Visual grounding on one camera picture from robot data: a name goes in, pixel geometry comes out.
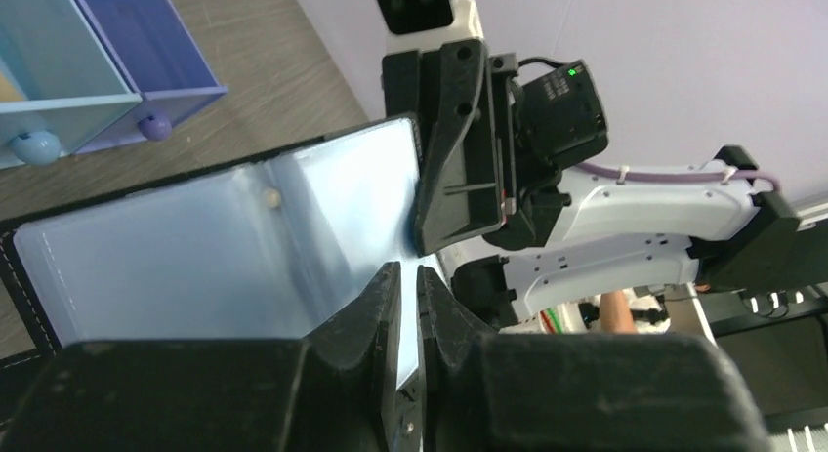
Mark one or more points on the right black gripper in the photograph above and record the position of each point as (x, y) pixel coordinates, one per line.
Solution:
(478, 175)

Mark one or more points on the light blue bin middle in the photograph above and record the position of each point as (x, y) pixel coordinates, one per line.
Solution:
(74, 90)

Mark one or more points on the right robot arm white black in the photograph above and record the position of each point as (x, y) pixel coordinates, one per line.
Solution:
(721, 226)

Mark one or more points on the purple bin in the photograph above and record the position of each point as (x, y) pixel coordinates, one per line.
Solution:
(159, 60)

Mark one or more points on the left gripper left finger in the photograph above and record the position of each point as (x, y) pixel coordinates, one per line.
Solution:
(332, 390)

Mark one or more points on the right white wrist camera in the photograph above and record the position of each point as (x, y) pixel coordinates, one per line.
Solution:
(426, 25)

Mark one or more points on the tan grey striped credit card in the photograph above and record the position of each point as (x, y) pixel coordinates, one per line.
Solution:
(10, 92)

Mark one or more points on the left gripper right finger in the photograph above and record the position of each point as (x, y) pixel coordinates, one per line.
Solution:
(486, 391)

